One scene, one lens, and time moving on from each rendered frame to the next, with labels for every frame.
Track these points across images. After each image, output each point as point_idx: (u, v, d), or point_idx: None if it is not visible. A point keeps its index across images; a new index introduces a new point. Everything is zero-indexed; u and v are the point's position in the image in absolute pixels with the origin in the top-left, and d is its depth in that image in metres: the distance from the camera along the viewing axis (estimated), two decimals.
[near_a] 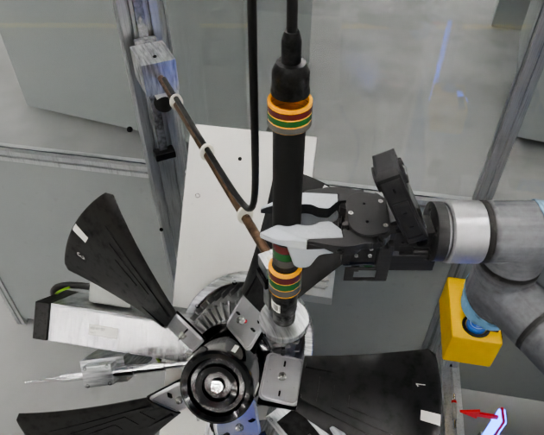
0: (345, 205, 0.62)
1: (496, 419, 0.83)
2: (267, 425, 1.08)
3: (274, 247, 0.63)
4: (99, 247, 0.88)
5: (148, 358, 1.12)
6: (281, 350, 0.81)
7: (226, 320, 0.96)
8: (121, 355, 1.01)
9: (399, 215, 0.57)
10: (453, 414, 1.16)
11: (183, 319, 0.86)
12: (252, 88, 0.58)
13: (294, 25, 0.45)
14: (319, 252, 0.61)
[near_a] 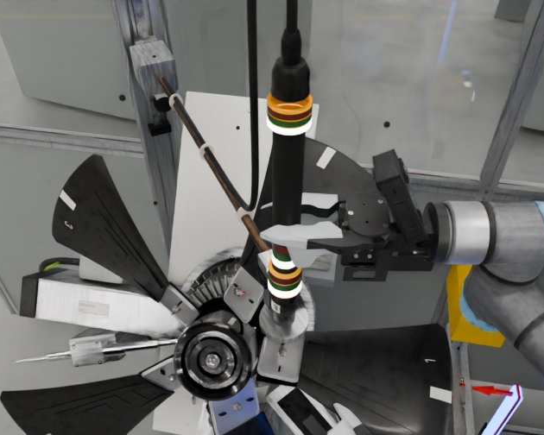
0: (345, 205, 0.62)
1: (511, 397, 0.78)
2: (266, 407, 1.03)
3: (274, 247, 0.63)
4: (88, 214, 0.82)
5: (142, 338, 1.06)
6: (281, 346, 0.80)
7: (223, 294, 0.90)
8: (112, 332, 0.96)
9: (399, 215, 0.57)
10: (462, 398, 1.10)
11: (176, 290, 0.80)
12: (252, 88, 0.58)
13: (294, 25, 0.45)
14: (319, 252, 0.61)
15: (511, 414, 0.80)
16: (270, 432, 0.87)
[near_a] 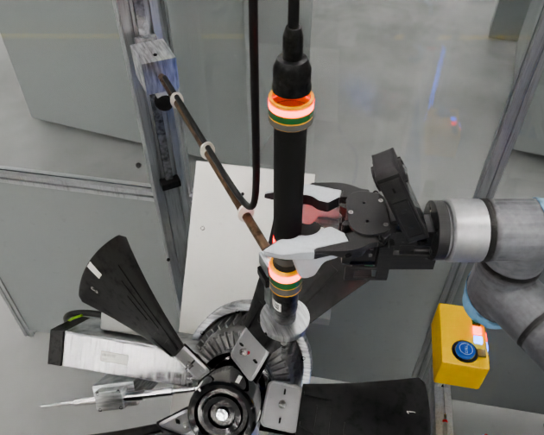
0: (345, 204, 0.62)
1: None
2: None
3: None
4: (112, 283, 0.94)
5: (156, 381, 1.18)
6: (282, 349, 0.80)
7: (230, 349, 1.02)
8: (131, 380, 1.08)
9: (399, 214, 0.57)
10: (444, 433, 1.22)
11: (190, 351, 0.92)
12: (253, 85, 0.58)
13: (295, 21, 0.44)
14: (324, 259, 0.60)
15: None
16: None
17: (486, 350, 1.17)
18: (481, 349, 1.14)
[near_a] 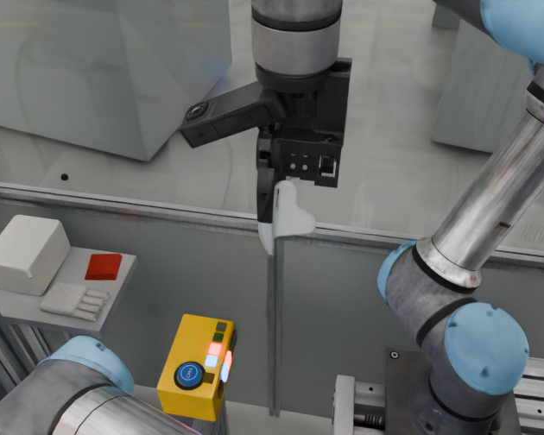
0: None
1: None
2: None
3: None
4: None
5: None
6: None
7: None
8: None
9: (234, 129, 0.50)
10: None
11: None
12: None
13: None
14: (290, 206, 0.54)
15: None
16: None
17: (223, 374, 0.94)
18: (208, 374, 0.91)
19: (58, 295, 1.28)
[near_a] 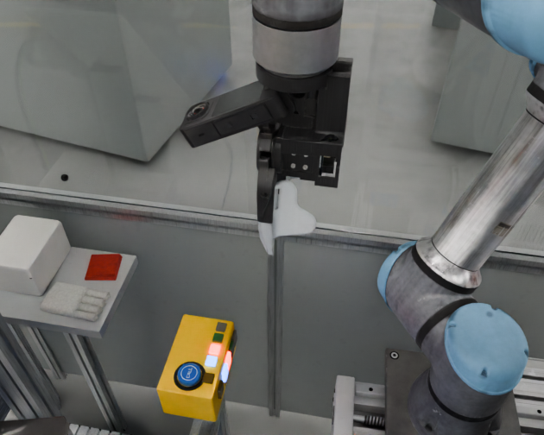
0: None
1: None
2: None
3: None
4: None
5: None
6: None
7: None
8: None
9: (235, 129, 0.50)
10: None
11: None
12: None
13: None
14: (291, 206, 0.54)
15: None
16: None
17: (223, 374, 0.94)
18: (208, 374, 0.91)
19: (58, 295, 1.28)
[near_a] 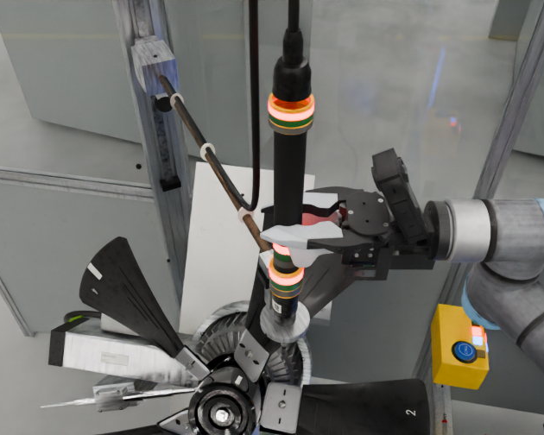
0: (345, 205, 0.62)
1: None
2: None
3: (275, 246, 0.63)
4: None
5: (156, 382, 1.18)
6: (282, 350, 0.81)
7: (268, 368, 1.02)
8: (131, 381, 1.08)
9: (399, 214, 0.57)
10: (444, 434, 1.22)
11: (266, 360, 0.91)
12: (253, 87, 0.58)
13: (295, 24, 0.45)
14: (319, 252, 0.61)
15: None
16: None
17: (486, 351, 1.17)
18: (480, 350, 1.15)
19: None
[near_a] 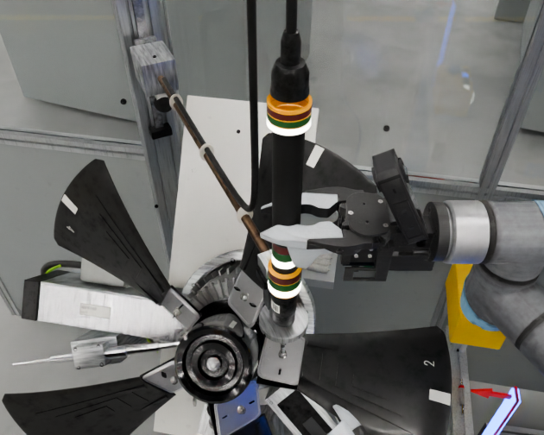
0: (345, 205, 0.62)
1: (509, 400, 0.79)
2: (266, 409, 1.03)
3: (274, 247, 0.63)
4: (308, 185, 0.78)
5: (143, 341, 1.07)
6: (281, 349, 0.80)
7: None
8: (114, 335, 0.96)
9: (399, 215, 0.57)
10: (461, 400, 1.11)
11: (264, 301, 0.79)
12: (252, 88, 0.58)
13: (293, 25, 0.45)
14: (319, 252, 0.61)
15: (509, 417, 0.80)
16: (159, 406, 0.90)
17: None
18: None
19: None
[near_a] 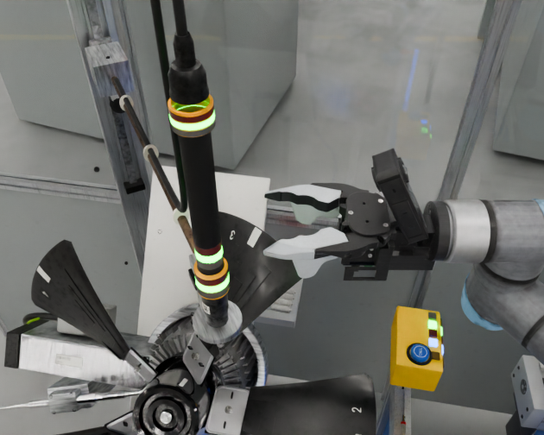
0: (345, 205, 0.62)
1: None
2: None
3: (195, 248, 0.64)
4: (248, 263, 0.90)
5: (115, 384, 1.19)
6: (218, 350, 0.81)
7: (219, 370, 1.02)
8: (85, 382, 1.09)
9: (399, 215, 0.57)
10: None
11: (211, 362, 0.91)
12: (166, 90, 0.58)
13: (182, 28, 0.45)
14: (323, 260, 0.60)
15: None
16: None
17: (442, 353, 1.18)
18: (435, 352, 1.15)
19: None
